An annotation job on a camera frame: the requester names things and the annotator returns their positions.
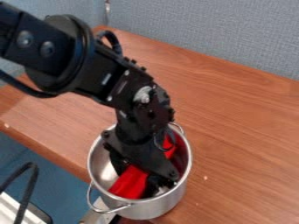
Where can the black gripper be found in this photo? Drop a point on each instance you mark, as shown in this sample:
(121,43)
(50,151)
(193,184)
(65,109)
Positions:
(149,155)

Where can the red block object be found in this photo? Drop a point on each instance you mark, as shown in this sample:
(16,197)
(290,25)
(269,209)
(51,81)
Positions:
(130,184)

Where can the stainless steel metal pot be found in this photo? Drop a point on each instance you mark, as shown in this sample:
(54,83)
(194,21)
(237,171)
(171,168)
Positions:
(137,209)

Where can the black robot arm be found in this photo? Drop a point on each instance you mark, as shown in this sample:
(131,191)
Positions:
(67,59)

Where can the white table bracket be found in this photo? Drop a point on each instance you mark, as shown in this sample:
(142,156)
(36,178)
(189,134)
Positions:
(98,218)

